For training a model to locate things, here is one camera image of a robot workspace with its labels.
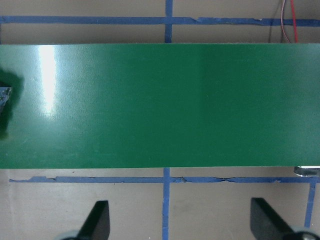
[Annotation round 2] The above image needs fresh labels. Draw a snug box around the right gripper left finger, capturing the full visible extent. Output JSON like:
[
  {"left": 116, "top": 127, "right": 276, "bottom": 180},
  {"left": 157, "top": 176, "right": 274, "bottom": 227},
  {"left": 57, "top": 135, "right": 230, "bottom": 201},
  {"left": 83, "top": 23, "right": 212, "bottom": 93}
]
[{"left": 76, "top": 200, "right": 110, "bottom": 240}]

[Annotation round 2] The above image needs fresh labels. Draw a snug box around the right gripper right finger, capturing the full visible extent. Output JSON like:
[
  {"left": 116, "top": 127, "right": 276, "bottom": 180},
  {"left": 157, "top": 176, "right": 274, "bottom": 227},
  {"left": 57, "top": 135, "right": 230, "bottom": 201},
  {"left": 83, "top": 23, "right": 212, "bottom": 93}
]
[{"left": 250, "top": 197, "right": 320, "bottom": 240}]

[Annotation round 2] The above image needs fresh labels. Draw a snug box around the yellow push button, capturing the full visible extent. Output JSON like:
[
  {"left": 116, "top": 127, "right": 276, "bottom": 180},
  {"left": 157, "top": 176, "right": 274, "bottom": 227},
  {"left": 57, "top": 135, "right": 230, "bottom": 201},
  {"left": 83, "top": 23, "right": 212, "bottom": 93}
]
[{"left": 0, "top": 86, "right": 12, "bottom": 113}]

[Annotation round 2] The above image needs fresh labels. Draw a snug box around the green conveyor belt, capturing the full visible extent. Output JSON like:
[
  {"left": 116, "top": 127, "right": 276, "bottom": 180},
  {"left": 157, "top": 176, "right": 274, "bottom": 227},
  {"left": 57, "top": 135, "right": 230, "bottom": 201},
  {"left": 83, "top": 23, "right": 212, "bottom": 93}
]
[{"left": 0, "top": 43, "right": 320, "bottom": 169}]

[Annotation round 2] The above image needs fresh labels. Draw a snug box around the red black conveyor wire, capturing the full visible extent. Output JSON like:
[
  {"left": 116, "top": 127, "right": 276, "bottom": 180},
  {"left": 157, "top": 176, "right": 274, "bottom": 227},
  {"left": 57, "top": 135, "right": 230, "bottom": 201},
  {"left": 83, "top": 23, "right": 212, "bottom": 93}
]
[{"left": 268, "top": 0, "right": 299, "bottom": 44}]

